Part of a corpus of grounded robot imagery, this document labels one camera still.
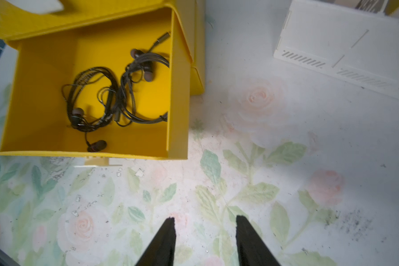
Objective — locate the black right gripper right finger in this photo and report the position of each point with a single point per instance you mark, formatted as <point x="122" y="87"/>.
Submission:
<point x="252" y="251"/>

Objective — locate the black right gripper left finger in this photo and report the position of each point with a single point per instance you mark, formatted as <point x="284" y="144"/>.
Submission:
<point x="161" y="250"/>

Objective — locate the black wired earphones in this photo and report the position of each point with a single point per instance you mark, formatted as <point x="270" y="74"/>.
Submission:
<point x="139" y="74"/>
<point x="90" y="99"/>

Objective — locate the yellow plastic drawer cabinet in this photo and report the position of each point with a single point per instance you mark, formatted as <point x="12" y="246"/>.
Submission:
<point x="53" y="48"/>

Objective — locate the floral table mat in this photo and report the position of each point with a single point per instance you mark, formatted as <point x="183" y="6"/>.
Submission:
<point x="311" y="161"/>

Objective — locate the white file organizer rack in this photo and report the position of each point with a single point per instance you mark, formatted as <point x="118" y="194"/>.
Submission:
<point x="358" y="47"/>

